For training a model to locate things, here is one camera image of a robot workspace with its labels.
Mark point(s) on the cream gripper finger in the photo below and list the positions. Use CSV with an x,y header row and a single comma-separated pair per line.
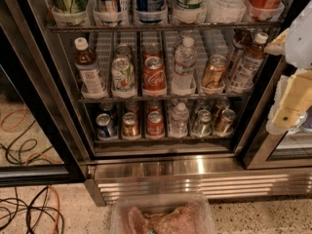
x,y
277,46
296,99

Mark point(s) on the rear tea bottle middle shelf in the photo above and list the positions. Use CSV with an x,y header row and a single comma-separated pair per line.
x,y
241,40

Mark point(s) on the right glass fridge door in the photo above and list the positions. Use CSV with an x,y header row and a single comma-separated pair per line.
x,y
264,150

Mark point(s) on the glass fridge door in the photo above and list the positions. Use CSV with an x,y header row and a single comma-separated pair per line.
x,y
264,150
39,126

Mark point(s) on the clear water bottle top shelf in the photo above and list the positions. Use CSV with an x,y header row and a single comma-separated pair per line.
x,y
227,11

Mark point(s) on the gold can middle shelf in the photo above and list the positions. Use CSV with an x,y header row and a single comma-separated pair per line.
x,y
215,67

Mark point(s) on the gold can bottom right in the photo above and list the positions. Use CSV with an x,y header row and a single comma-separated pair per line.
x,y
224,123

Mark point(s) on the gold can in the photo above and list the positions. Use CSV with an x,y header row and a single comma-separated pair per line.
x,y
130,125
224,123

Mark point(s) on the water bottle middle shelf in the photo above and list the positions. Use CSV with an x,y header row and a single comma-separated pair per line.
x,y
185,57

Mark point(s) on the green can bottom shelf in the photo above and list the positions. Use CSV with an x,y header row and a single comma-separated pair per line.
x,y
202,123

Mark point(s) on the steel fridge base grille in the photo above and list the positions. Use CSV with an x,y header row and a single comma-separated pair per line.
x,y
215,177

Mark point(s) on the water bottle bottom shelf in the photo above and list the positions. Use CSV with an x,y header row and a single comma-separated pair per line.
x,y
179,120

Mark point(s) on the red coca-cola can middle shelf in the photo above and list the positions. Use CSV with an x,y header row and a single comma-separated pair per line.
x,y
153,74

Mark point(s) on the red can bottom shelf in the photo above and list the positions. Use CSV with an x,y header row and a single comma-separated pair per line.
x,y
155,124

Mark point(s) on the white green can middle shelf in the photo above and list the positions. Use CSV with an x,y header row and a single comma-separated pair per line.
x,y
123,75

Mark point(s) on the gold can bottom left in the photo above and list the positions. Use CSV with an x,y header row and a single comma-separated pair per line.
x,y
130,125

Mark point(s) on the blue pepsi can bottom shelf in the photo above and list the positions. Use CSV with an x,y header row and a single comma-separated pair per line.
x,y
105,127

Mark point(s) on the left glass fridge door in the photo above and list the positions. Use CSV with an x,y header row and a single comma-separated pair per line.
x,y
39,126

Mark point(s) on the right tea bottle white cap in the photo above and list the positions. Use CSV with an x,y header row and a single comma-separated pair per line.
x,y
250,62

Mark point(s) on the tea bottle white cap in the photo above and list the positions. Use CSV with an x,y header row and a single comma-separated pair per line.
x,y
86,61
250,62

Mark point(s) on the clear plastic food container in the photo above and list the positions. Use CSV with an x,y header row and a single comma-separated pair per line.
x,y
170,213

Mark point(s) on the left tea bottle white cap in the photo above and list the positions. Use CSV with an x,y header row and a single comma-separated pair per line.
x,y
86,61

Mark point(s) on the top wire shelf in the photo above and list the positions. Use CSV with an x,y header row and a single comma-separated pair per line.
x,y
164,27

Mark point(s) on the wire shelf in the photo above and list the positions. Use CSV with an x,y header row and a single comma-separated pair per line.
x,y
164,27
196,96

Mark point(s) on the middle wire shelf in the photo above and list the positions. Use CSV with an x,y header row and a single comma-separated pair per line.
x,y
196,96

